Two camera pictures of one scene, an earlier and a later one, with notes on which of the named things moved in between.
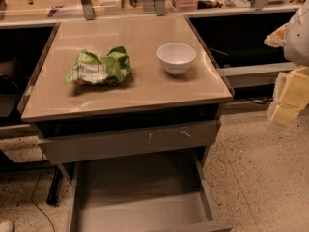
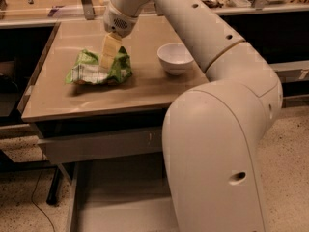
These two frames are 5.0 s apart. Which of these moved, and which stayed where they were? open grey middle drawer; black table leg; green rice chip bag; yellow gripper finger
Moved: yellow gripper finger
Stayed: green rice chip bag; black table leg; open grey middle drawer
